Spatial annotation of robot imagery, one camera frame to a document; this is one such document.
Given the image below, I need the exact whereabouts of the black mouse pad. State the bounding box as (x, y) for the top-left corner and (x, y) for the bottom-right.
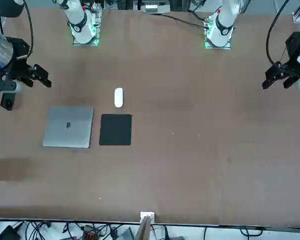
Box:
(98, 113), (133, 147)

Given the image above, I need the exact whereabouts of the black cable on table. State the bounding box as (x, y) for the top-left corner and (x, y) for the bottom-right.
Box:
(149, 11), (209, 30)

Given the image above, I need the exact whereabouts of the black power adapter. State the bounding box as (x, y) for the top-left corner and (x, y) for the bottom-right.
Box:
(0, 224), (21, 240)

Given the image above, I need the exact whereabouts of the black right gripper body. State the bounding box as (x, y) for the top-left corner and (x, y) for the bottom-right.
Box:
(0, 36), (35, 92)

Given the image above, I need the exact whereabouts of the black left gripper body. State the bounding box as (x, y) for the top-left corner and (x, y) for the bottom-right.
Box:
(281, 31), (300, 79)

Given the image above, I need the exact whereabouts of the dark green model phone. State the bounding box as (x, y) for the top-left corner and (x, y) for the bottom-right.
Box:
(0, 92), (16, 112)

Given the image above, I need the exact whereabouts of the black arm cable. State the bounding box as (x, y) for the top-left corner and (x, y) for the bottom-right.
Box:
(265, 0), (291, 66)
(22, 0), (35, 60)

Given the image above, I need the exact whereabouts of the white power strip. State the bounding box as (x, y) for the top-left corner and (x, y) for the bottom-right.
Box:
(144, 2), (159, 14)

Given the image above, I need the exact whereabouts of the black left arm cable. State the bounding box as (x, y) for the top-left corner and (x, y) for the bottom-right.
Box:
(265, 0), (291, 66)

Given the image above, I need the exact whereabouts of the silver closed laptop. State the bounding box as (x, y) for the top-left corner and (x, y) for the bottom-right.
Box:
(42, 106), (95, 149)

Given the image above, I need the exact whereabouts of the black device with red parts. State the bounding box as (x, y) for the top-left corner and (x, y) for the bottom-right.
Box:
(81, 224), (102, 240)

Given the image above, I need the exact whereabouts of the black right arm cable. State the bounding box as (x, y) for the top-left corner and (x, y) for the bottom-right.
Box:
(22, 0), (35, 60)

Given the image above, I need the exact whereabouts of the white computer mouse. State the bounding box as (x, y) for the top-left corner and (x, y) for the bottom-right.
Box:
(114, 87), (124, 109)

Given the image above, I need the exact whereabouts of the white table edge bracket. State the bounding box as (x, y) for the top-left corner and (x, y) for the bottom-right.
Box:
(139, 211), (156, 224)

